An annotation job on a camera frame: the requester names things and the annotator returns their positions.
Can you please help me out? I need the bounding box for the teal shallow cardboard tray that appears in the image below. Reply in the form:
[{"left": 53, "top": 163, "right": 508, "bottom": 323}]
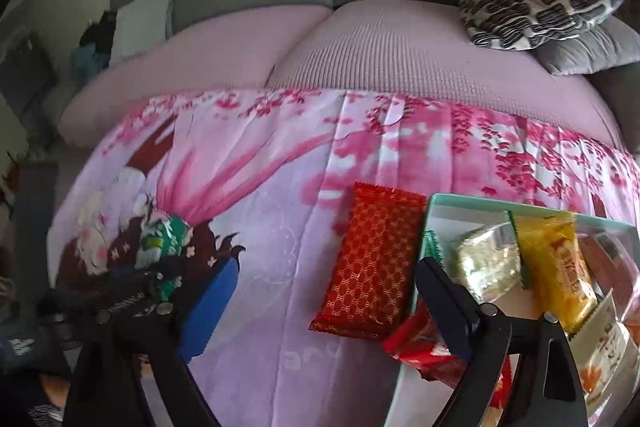
[{"left": 385, "top": 193, "right": 640, "bottom": 427}]

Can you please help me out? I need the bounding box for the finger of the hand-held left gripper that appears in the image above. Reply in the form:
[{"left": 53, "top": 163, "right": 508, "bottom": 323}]
[{"left": 107, "top": 257, "right": 177, "bottom": 299}]

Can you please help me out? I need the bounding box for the clear pale bun packet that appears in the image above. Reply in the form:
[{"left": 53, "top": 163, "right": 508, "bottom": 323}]
[{"left": 454, "top": 222, "right": 522, "bottom": 304}]

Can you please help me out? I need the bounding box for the dark clothes pile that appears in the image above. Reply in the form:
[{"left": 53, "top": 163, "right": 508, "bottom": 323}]
[{"left": 79, "top": 9, "right": 119, "bottom": 54}]

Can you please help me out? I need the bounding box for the yellow clear cake packet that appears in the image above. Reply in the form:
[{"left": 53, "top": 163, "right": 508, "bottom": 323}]
[{"left": 504, "top": 209, "right": 599, "bottom": 336}]

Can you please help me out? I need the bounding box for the small green snack packet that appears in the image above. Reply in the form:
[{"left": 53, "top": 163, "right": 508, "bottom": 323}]
[{"left": 139, "top": 214, "right": 194, "bottom": 299}]

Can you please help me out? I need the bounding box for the red gold-patterned snack packet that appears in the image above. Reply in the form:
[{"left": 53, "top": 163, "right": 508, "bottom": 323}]
[{"left": 308, "top": 181, "right": 429, "bottom": 341}]

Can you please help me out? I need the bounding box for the black white patterned pillow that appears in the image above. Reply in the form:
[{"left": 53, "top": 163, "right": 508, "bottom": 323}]
[{"left": 458, "top": 0, "right": 631, "bottom": 52}]

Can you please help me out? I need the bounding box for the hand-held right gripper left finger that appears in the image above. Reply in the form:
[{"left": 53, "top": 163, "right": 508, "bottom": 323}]
[{"left": 62, "top": 259, "right": 240, "bottom": 427}]

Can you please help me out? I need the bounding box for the red orange snack packet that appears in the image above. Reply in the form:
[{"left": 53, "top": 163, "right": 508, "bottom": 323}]
[{"left": 382, "top": 301, "right": 512, "bottom": 409}]

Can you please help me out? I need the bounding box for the pink printed blanket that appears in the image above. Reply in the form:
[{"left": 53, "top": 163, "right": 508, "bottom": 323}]
[{"left": 47, "top": 88, "right": 640, "bottom": 427}]

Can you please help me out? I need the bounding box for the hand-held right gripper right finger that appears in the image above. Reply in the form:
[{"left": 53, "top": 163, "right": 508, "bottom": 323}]
[{"left": 415, "top": 257, "right": 589, "bottom": 427}]

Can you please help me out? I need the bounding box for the white cushion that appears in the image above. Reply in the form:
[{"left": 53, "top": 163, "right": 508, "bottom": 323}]
[{"left": 109, "top": 0, "right": 174, "bottom": 68}]

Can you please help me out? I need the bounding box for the grey pillow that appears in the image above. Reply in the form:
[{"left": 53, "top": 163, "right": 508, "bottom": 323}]
[{"left": 535, "top": 14, "right": 640, "bottom": 76}]

